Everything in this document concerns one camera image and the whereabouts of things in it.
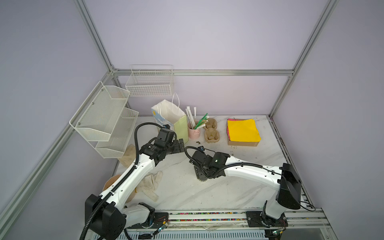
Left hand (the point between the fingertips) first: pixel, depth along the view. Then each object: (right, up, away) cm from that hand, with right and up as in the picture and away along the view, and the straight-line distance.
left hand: (175, 146), depth 80 cm
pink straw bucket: (+10, +6, +22) cm, 24 cm away
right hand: (+14, -13, -1) cm, 19 cm away
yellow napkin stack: (+46, +8, +27) cm, 54 cm away
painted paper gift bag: (-9, +21, +23) cm, 32 cm away
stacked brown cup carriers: (+23, +6, +26) cm, 35 cm away
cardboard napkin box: (+36, 0, +22) cm, 42 cm away
